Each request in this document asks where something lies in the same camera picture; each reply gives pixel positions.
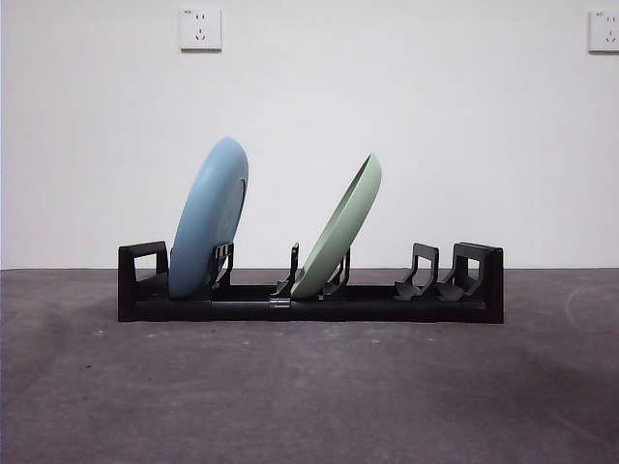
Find pale green round plate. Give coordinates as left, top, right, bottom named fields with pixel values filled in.
left=289, top=153, right=383, bottom=299

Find pale blue round plate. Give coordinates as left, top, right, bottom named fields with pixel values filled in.
left=168, top=136, right=251, bottom=299

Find black plastic plate rack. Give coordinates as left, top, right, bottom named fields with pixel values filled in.
left=118, top=240, right=505, bottom=324

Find white wall socket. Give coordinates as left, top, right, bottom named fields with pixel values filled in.
left=587, top=10, right=619, bottom=54
left=180, top=6, right=223, bottom=53

